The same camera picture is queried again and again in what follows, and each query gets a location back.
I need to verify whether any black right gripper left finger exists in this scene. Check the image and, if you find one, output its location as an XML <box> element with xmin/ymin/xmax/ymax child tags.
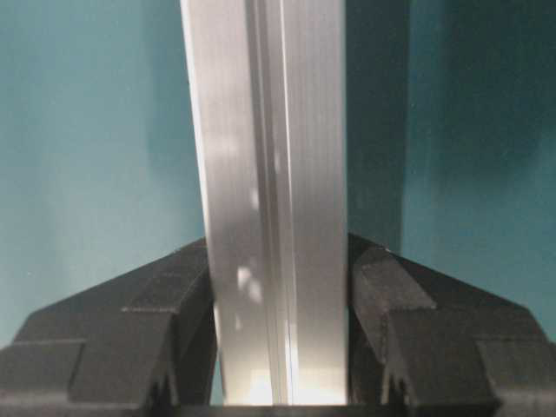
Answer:
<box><xmin>1</xmin><ymin>240</ymin><xmax>217</xmax><ymax>416</ymax></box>

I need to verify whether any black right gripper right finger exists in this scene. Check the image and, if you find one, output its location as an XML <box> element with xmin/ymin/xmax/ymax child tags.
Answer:
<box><xmin>347</xmin><ymin>235</ymin><xmax>555</xmax><ymax>416</ymax></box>

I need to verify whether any silver aluminium extrusion rail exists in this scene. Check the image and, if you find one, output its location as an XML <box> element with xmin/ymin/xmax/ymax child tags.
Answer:
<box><xmin>181</xmin><ymin>1</ymin><xmax>348</xmax><ymax>406</ymax></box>

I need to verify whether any teal green table mat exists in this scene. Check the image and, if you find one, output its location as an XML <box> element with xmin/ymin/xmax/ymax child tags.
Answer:
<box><xmin>1</xmin><ymin>1</ymin><xmax>555</xmax><ymax>344</ymax></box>

